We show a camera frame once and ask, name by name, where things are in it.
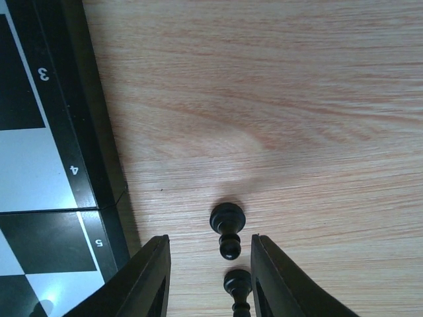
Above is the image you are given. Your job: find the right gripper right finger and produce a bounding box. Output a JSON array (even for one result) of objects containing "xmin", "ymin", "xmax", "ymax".
[{"xmin": 250, "ymin": 234, "xmax": 357, "ymax": 316}]

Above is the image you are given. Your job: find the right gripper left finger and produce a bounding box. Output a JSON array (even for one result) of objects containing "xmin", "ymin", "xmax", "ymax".
[{"xmin": 66, "ymin": 235, "xmax": 171, "ymax": 317}]

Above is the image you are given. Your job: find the black pawn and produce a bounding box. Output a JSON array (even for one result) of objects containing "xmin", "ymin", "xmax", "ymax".
[
  {"xmin": 223, "ymin": 269, "xmax": 252, "ymax": 317},
  {"xmin": 210, "ymin": 202, "xmax": 246, "ymax": 260}
]

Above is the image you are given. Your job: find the black and silver chessboard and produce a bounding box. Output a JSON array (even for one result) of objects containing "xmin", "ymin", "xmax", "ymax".
[{"xmin": 1, "ymin": 1, "xmax": 130, "ymax": 316}]

